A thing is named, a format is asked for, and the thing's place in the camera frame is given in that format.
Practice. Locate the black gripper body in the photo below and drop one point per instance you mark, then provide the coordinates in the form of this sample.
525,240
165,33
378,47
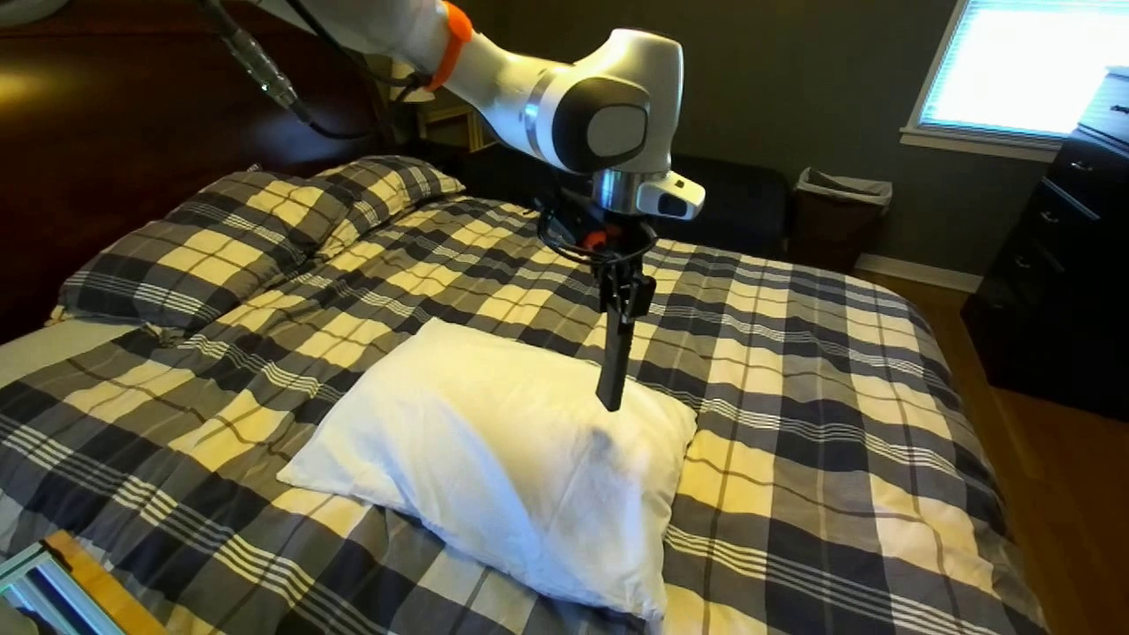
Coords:
620,248

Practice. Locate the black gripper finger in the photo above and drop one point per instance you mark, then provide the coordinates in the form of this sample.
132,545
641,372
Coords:
641,298
603,308

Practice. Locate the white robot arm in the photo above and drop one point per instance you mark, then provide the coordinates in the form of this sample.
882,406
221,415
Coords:
532,101

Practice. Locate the white pillow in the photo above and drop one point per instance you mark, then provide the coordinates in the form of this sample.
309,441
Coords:
495,459

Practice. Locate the plaid covered bed pillow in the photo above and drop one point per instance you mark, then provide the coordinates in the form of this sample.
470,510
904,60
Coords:
233,260

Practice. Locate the dark futon couch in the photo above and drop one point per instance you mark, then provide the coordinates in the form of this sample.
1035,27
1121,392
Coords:
742,205

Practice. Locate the plaid bed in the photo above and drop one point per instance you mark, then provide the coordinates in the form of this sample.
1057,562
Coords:
823,391

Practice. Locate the dark lined waste bin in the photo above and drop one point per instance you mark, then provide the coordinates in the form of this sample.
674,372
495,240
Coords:
842,224

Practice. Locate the black dresser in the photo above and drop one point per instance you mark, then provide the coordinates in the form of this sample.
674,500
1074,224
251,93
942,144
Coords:
1059,293

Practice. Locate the bright window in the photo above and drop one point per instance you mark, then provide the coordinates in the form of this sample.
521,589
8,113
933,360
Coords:
1023,65

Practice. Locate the dark wooden headboard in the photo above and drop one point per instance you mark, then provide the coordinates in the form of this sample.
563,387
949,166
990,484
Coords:
106,144

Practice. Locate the white bed sheet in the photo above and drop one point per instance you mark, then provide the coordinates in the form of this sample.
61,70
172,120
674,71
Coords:
48,348

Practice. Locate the brown wooden board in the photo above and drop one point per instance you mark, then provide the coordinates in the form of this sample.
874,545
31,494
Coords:
106,599

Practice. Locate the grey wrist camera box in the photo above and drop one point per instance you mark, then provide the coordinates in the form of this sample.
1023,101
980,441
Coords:
674,199

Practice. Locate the light metal frame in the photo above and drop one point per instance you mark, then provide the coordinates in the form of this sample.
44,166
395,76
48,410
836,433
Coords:
35,586

